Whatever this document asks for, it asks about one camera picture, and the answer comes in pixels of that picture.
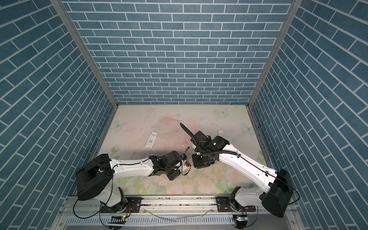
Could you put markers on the circuit board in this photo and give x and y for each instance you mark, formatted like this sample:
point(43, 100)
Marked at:
point(241, 218)
point(117, 220)

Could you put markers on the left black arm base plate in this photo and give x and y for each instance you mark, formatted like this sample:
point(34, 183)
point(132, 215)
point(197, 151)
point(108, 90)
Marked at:
point(130, 205)

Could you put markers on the right circuit board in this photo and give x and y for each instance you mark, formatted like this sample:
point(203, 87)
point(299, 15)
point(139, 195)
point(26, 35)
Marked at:
point(241, 218)

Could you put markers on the left circuit board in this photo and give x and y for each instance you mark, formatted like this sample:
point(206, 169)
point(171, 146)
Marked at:
point(117, 220)

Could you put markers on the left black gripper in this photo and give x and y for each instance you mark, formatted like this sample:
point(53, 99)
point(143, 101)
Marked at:
point(175, 176)

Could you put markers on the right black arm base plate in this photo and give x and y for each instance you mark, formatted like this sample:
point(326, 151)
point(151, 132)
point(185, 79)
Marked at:
point(225, 204)

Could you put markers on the white remote with display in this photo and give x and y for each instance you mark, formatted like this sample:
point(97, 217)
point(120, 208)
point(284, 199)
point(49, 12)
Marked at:
point(185, 168)

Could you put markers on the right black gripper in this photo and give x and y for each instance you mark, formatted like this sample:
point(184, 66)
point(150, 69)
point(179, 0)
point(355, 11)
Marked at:
point(196, 164)

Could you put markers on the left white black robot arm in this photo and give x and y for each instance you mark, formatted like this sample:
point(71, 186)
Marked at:
point(95, 180)

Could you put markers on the white slotted cable duct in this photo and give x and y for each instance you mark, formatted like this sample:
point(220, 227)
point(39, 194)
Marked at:
point(150, 220)

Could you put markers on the aluminium front rail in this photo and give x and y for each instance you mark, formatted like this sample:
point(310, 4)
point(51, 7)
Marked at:
point(187, 206)

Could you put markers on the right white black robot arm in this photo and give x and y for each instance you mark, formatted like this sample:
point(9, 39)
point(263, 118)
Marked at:
point(274, 188)

